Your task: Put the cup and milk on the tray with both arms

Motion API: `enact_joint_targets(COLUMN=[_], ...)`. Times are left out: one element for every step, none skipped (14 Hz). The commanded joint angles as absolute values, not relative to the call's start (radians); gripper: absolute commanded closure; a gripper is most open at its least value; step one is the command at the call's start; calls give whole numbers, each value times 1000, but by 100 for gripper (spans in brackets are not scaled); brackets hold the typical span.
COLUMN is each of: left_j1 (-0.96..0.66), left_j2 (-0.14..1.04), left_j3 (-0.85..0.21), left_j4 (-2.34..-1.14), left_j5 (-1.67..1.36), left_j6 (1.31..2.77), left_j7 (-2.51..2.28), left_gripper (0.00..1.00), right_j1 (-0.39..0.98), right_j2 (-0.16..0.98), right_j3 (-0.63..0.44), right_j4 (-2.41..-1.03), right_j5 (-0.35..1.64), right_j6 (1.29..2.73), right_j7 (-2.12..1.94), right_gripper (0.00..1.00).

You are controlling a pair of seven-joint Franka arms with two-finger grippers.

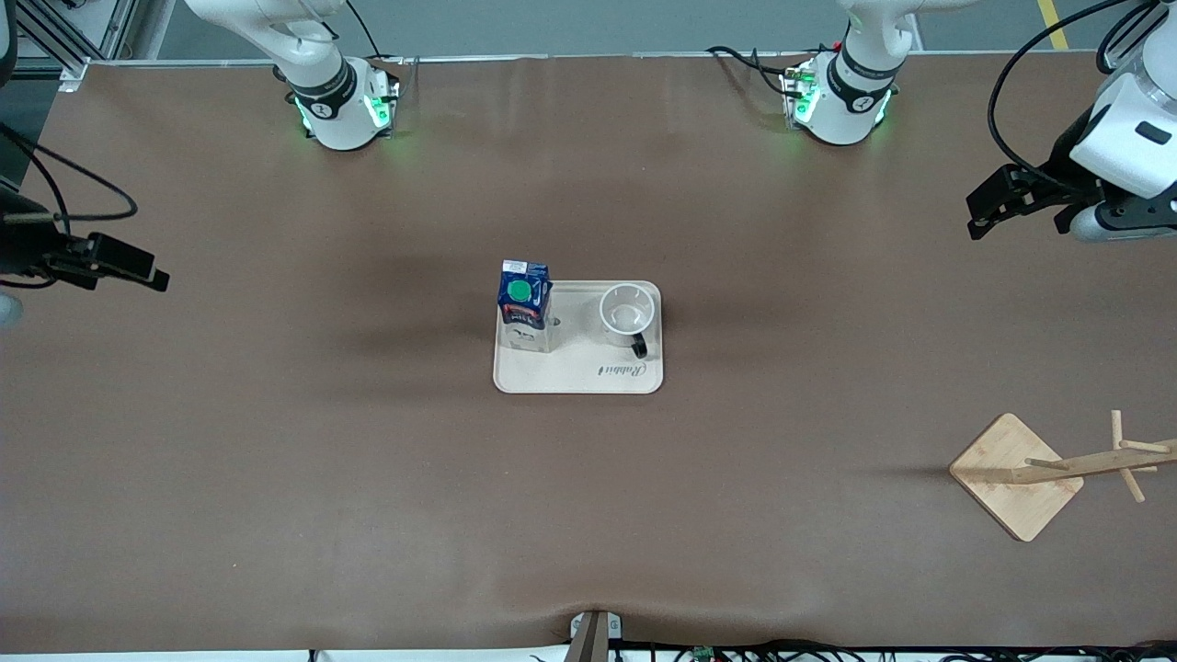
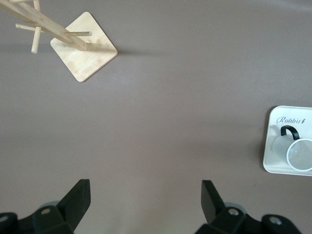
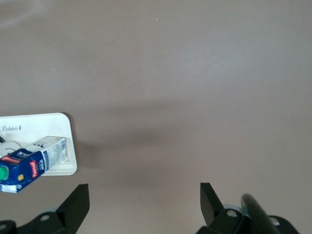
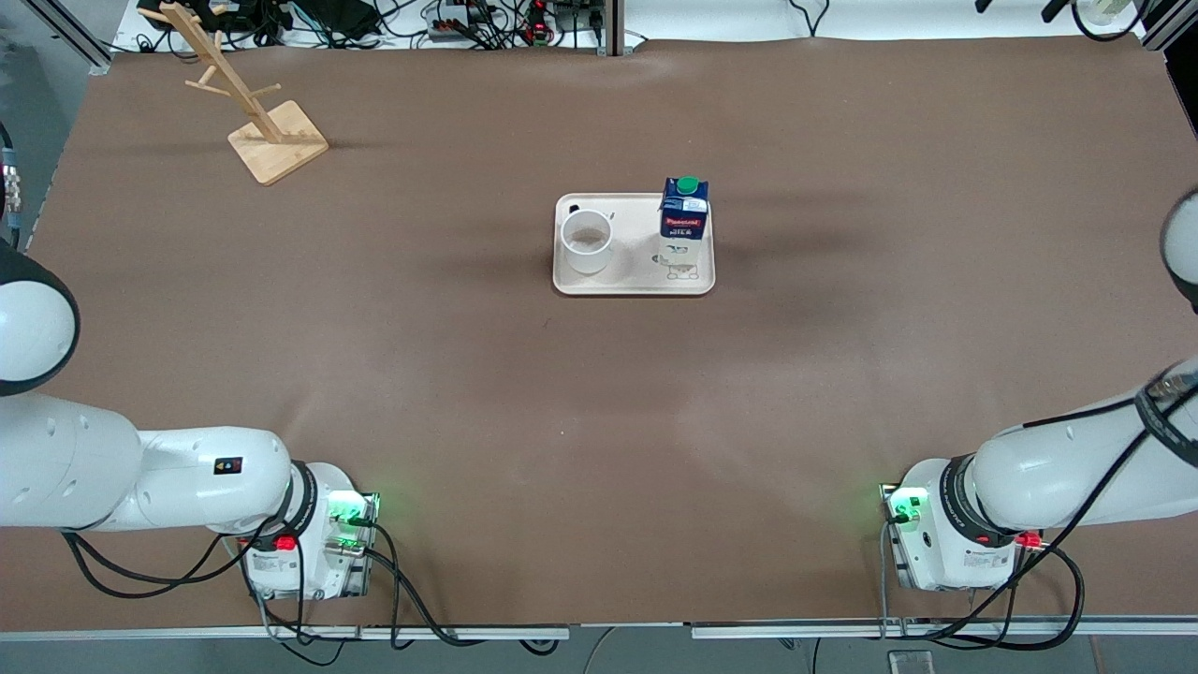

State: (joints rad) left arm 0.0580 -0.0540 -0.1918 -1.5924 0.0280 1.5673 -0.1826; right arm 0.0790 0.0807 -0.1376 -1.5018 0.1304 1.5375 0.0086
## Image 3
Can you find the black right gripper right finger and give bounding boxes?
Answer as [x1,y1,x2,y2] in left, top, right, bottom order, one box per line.
[195,182,299,234]

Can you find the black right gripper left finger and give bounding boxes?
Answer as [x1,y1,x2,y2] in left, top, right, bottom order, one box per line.
[0,183,90,234]

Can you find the blue white milk carton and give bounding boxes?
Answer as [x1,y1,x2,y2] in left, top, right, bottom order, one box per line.
[0,136,67,194]

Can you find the white smiley face cup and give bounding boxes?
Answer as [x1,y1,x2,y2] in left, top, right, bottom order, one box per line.
[0,136,23,159]

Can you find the cream rabbit print tray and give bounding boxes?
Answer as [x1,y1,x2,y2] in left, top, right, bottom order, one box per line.
[0,112,78,176]

